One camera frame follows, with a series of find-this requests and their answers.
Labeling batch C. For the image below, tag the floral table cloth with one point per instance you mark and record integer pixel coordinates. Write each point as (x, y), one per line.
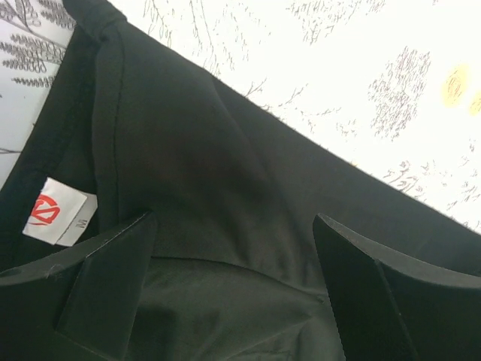
(338, 56)

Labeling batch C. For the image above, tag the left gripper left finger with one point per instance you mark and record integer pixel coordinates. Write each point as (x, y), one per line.
(79, 303)

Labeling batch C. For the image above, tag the black t shirt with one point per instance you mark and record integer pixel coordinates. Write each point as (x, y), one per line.
(156, 214)

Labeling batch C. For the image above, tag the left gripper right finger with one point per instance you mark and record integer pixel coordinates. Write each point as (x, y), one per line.
(391, 306)

